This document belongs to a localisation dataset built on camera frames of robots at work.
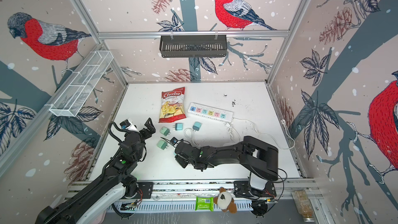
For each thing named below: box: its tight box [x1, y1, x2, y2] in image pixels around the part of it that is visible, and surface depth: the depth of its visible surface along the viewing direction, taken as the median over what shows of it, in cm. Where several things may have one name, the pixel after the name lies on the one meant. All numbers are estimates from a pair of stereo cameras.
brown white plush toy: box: [213, 186, 237, 214], surface depth 70 cm
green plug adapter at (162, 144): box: [156, 139, 169, 150], surface depth 90 cm
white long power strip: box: [187, 102, 234, 123], surface depth 102 cm
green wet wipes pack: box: [194, 196, 215, 212], surface depth 71 cm
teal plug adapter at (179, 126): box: [175, 122, 183, 131], surface depth 97 cm
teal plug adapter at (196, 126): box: [192, 121, 202, 132], surface depth 97 cm
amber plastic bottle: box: [291, 189, 316, 223], surface depth 68 cm
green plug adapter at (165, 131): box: [159, 126, 171, 137], surface depth 94 cm
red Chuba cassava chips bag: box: [158, 86, 187, 123], surface depth 102 cm
